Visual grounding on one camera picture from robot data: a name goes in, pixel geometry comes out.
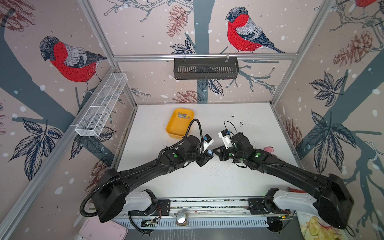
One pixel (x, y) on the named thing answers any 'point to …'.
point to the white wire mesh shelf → (100, 103)
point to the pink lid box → (95, 229)
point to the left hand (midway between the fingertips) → (210, 154)
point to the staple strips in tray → (183, 116)
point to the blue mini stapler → (210, 152)
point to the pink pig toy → (269, 149)
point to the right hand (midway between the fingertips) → (211, 152)
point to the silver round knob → (181, 218)
